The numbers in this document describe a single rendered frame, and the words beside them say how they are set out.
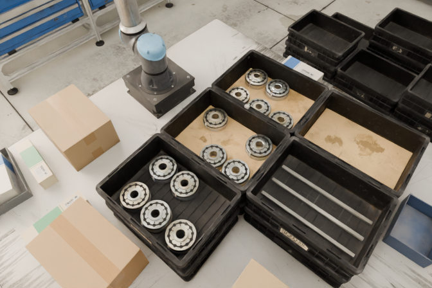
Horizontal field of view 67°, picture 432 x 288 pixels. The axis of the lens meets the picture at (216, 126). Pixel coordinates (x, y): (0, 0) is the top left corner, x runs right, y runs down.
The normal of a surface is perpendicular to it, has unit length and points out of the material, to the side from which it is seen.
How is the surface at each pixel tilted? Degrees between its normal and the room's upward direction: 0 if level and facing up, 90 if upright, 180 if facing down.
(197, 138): 0
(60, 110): 0
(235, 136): 0
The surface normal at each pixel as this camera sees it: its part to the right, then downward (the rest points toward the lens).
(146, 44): 0.11, -0.50
